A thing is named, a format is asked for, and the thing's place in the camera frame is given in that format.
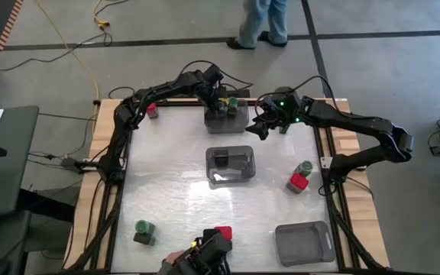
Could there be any person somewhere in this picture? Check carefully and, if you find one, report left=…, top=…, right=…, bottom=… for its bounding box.
left=225, top=0, right=290, bottom=50

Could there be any red lid spice tin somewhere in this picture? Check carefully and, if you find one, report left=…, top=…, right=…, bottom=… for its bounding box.
left=214, top=225, right=234, bottom=241
left=146, top=102, right=160, bottom=120
left=285, top=172, right=310, bottom=195

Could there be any grey translucent plastic bin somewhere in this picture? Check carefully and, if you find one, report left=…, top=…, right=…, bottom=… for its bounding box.
left=205, top=145, right=257, bottom=183
left=273, top=220, right=337, bottom=267
left=203, top=98, right=251, bottom=134

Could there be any black aluminium table frame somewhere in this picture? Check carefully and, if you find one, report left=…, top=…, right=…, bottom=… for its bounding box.
left=63, top=97, right=393, bottom=275

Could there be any grey side desk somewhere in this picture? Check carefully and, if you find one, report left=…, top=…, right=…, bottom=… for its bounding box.
left=0, top=105, right=40, bottom=221

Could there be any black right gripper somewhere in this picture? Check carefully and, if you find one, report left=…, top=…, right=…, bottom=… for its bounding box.
left=244, top=86, right=307, bottom=141

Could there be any black handheld device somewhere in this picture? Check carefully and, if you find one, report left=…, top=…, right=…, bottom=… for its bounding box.
left=158, top=228, right=233, bottom=275

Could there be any person's hand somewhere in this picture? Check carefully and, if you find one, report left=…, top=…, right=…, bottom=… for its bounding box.
left=162, top=250, right=186, bottom=268

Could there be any black floor cable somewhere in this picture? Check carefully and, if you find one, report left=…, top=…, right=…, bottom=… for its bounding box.
left=0, top=32, right=114, bottom=73

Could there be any yellow floor cable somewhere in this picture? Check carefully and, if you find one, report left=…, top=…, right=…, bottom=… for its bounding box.
left=34, top=0, right=101, bottom=101

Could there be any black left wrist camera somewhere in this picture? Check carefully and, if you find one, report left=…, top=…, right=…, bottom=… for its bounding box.
left=203, top=63, right=225, bottom=87

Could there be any light wooden table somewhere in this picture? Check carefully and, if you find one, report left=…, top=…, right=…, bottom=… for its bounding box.
left=62, top=98, right=391, bottom=270

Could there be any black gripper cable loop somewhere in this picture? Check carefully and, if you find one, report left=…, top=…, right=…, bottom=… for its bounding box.
left=254, top=99, right=273, bottom=124

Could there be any grey power brick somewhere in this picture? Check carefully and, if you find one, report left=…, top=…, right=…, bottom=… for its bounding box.
left=60, top=157, right=101, bottom=173

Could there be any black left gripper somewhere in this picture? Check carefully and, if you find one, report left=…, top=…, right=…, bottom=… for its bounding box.
left=201, top=84, right=231, bottom=121

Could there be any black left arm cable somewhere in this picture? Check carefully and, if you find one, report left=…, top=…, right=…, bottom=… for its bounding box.
left=107, top=60, right=254, bottom=100

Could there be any yellow cord with plug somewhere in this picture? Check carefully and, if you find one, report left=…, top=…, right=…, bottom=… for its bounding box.
left=92, top=0, right=111, bottom=30

